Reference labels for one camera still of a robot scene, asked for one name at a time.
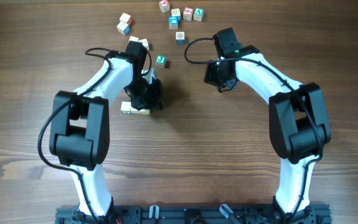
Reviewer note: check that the blue-topped block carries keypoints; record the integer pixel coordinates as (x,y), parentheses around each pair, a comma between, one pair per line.
(173,22)

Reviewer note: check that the green-sided Z block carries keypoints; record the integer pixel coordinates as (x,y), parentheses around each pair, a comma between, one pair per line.
(145,43)

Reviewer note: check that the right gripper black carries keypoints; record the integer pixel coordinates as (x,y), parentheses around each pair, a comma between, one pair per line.
(217,78)

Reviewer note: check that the red 6 block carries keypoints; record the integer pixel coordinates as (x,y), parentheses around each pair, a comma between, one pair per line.
(188,13)

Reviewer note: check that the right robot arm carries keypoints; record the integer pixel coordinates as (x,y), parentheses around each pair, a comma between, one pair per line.
(298,121)

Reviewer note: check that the red A top block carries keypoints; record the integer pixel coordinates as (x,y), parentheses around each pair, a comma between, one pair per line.
(164,5)

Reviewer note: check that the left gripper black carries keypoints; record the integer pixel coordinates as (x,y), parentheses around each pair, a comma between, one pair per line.
(148,97)

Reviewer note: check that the plain white picture block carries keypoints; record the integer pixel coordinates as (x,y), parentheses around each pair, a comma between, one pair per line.
(126,107)

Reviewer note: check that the blue-sided white block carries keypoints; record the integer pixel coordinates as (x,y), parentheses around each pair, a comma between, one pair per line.
(123,28)

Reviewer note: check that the blue-sided picture block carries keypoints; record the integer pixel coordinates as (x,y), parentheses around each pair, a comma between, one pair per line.
(176,13)

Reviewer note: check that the red V block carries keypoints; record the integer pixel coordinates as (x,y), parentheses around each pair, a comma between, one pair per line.
(135,111)

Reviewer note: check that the blue P letter block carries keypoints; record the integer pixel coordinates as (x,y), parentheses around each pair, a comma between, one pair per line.
(134,39)

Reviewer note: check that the green-sided picture block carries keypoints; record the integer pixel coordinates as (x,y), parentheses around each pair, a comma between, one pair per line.
(144,111)

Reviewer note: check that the red-sided white block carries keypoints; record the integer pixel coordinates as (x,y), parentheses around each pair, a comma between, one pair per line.
(126,18)

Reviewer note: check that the blue D letter block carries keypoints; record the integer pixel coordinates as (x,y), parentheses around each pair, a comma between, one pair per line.
(180,38)

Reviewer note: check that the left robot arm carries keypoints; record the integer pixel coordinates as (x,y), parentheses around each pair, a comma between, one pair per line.
(79,125)

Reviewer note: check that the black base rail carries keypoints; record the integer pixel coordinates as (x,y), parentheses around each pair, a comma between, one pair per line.
(260,213)

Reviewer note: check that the green J letter block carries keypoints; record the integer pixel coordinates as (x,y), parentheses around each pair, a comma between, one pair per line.
(161,61)

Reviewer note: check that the green V block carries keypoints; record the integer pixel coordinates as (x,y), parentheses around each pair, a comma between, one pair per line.
(198,14)

